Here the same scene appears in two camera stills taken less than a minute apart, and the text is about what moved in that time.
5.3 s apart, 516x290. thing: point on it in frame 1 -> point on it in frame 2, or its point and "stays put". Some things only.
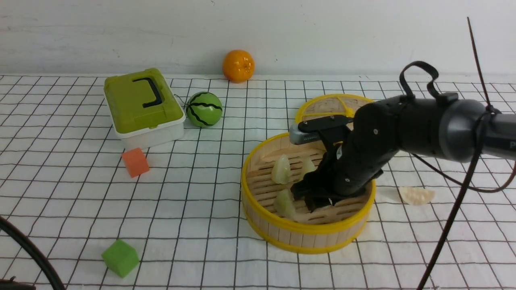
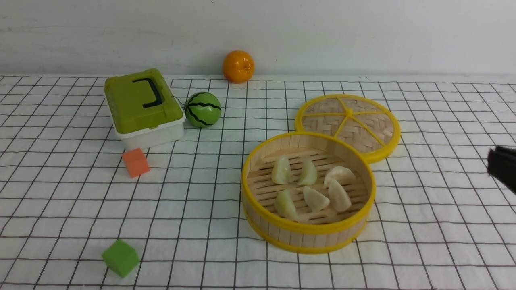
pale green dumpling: x=307 y=166 stays put
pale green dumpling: x=281 y=170 stays put
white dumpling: x=416 y=196 -> x=339 y=200
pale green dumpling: x=285 y=204 stays put
